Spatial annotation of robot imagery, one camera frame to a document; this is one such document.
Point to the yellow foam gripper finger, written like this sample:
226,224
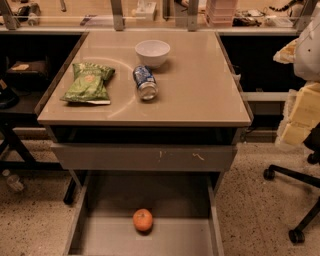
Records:
301,114
286,55

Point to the orange fruit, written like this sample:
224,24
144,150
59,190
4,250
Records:
143,220

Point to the pink stacked trays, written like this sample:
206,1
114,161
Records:
220,13

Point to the open middle drawer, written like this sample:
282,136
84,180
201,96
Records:
182,205

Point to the clear plastic bottle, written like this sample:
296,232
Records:
13,181

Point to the white bowl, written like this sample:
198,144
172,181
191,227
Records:
152,53

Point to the closed top drawer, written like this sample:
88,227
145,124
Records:
142,157

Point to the green chip bag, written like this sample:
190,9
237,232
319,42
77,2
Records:
89,84

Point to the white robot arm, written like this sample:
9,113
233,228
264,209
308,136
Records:
307,55

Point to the blue soda can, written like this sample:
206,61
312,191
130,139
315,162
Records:
145,83

